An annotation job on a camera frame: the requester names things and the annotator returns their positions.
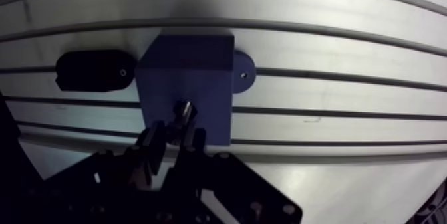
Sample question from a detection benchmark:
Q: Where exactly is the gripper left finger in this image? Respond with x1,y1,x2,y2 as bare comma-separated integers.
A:
21,120,168,224

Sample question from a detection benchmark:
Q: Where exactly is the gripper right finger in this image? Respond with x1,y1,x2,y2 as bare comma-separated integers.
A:
161,127,303,224

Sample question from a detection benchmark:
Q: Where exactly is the black oval holder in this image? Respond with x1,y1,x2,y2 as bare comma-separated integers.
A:
55,49,137,92

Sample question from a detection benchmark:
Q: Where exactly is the steel bolt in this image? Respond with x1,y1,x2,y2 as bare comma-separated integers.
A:
166,100,198,146

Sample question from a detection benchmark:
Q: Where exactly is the dark blue-grey block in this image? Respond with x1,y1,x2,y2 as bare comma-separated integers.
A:
134,34,257,146

